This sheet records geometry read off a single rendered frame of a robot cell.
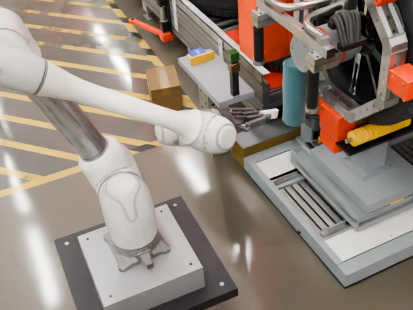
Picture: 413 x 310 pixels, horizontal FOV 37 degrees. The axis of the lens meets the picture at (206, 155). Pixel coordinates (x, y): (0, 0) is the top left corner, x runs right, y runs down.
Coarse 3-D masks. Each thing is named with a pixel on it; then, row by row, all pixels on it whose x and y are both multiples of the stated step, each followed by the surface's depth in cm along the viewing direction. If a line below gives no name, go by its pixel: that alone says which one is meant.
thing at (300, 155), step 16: (304, 144) 275; (320, 144) 278; (304, 160) 270; (304, 176) 269; (320, 176) 261; (320, 192) 260; (336, 192) 253; (336, 208) 252; (352, 208) 245; (384, 208) 241; (400, 208) 246; (352, 224) 244; (368, 224) 242
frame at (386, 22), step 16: (304, 0) 225; (368, 0) 184; (304, 16) 229; (384, 16) 182; (384, 32) 182; (400, 32) 183; (384, 48) 184; (400, 48) 183; (384, 64) 187; (400, 64) 187; (320, 80) 231; (384, 80) 190; (320, 96) 229; (336, 96) 227; (384, 96) 193; (352, 112) 213; (368, 112) 204
